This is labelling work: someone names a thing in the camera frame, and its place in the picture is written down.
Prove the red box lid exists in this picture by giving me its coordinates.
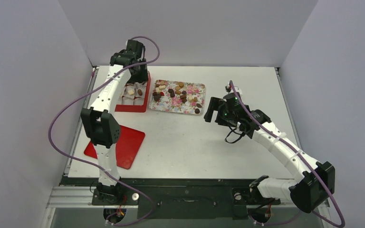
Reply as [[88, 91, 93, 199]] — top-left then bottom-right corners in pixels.
[[82, 125, 145, 170]]

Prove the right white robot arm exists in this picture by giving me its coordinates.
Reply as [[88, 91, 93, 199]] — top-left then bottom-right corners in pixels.
[[204, 93, 335, 213]]

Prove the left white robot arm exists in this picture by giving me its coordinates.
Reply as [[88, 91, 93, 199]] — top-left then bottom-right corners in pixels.
[[81, 39, 148, 204]]

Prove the red chocolate box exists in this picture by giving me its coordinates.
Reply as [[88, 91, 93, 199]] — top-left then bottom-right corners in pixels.
[[115, 72, 151, 113]]

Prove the floral serving tray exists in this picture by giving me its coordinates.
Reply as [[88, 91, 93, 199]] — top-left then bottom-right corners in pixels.
[[148, 80, 206, 115]]

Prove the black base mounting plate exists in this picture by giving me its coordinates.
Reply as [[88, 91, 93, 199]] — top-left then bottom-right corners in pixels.
[[60, 177, 285, 223]]

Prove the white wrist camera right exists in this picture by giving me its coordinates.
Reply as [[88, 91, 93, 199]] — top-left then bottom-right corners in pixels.
[[225, 84, 242, 96]]

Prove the black looped cable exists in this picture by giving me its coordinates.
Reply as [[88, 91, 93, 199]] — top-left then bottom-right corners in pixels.
[[224, 125, 245, 144]]

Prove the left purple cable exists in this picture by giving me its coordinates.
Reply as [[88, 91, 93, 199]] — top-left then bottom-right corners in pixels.
[[48, 36, 161, 228]]

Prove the purple cable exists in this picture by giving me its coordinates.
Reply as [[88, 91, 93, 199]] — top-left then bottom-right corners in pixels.
[[228, 80, 346, 228], [48, 36, 161, 228]]

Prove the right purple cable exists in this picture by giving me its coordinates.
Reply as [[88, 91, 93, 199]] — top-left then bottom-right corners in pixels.
[[228, 80, 346, 228]]

